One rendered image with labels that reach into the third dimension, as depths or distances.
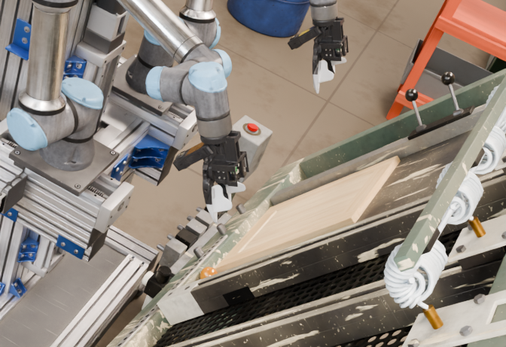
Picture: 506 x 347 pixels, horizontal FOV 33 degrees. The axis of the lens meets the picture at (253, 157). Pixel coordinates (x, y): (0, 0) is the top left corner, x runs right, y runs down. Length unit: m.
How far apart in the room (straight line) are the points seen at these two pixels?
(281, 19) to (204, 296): 3.52
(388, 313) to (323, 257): 0.45
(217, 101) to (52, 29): 0.47
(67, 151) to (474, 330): 1.45
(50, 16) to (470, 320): 1.25
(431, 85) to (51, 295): 2.80
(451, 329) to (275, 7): 4.39
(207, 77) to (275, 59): 3.55
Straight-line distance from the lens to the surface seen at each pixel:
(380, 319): 1.53
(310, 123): 4.88
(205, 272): 2.38
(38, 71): 2.13
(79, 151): 2.36
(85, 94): 2.27
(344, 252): 1.90
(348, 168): 2.58
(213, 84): 1.80
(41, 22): 2.07
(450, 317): 1.22
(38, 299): 3.15
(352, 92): 5.35
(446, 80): 2.44
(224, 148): 1.87
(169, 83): 1.86
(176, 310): 2.24
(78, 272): 3.27
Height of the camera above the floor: 2.58
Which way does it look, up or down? 35 degrees down
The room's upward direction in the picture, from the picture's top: 23 degrees clockwise
